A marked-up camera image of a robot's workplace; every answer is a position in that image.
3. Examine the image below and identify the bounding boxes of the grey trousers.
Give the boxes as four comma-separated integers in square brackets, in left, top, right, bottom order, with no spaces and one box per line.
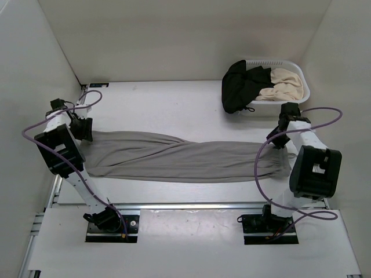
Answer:
[81,131,291,183]

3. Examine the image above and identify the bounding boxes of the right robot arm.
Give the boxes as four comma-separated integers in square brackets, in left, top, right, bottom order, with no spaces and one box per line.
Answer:
[260,103,342,232]

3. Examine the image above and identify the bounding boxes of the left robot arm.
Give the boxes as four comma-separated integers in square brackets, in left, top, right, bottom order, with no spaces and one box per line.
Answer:
[34,98,127,236]

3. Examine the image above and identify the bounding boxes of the beige trousers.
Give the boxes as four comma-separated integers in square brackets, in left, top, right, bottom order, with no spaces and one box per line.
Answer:
[255,68,304,101]

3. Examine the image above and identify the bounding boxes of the black trousers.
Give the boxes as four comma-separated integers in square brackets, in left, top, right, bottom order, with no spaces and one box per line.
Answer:
[221,60,274,114]

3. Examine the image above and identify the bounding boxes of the white laundry basket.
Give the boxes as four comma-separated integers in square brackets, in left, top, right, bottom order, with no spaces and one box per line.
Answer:
[239,59,311,118]

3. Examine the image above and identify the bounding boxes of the black label sticker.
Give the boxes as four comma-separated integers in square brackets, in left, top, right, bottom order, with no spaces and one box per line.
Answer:
[89,83,109,88]

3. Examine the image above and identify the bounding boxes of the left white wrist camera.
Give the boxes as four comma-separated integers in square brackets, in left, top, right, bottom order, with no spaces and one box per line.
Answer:
[74,104,91,119]

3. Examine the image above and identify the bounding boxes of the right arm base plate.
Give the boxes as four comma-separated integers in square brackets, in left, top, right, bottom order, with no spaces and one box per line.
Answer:
[237,214,299,245]

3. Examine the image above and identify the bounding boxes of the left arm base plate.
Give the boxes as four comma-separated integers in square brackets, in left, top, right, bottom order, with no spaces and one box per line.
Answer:
[85,214,140,243]

